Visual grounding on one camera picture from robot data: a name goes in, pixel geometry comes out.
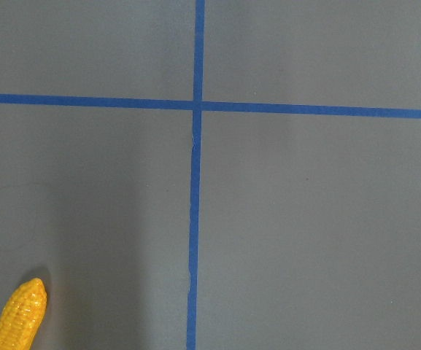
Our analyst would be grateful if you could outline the yellow corn cob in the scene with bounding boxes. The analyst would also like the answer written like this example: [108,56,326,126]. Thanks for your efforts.
[0,278,47,350]

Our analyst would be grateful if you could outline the brown paper table mat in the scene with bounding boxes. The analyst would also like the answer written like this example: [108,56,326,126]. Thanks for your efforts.
[0,1,421,349]

